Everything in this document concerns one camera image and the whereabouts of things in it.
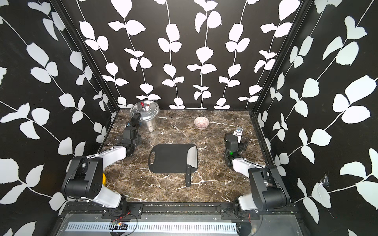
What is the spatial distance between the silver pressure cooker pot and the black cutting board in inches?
5.9

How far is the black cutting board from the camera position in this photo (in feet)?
2.95

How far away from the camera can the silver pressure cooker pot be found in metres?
0.99
